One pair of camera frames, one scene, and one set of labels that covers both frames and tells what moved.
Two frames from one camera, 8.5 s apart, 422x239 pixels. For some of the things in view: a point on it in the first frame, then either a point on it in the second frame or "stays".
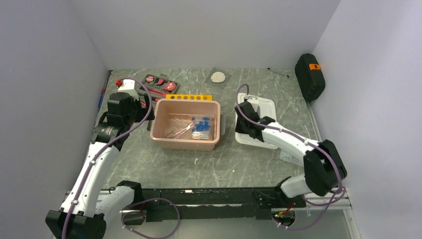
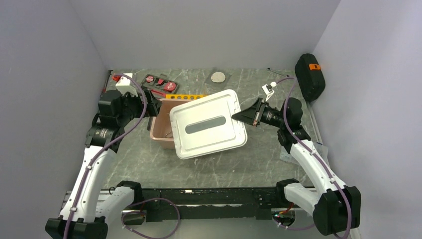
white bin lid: [267, 108] to [205, 125]
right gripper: [238, 128] to [251, 115]
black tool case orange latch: [310, 76] stays
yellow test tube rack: [188, 96] stays
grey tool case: [158, 86] stays
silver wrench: [269, 68] stays
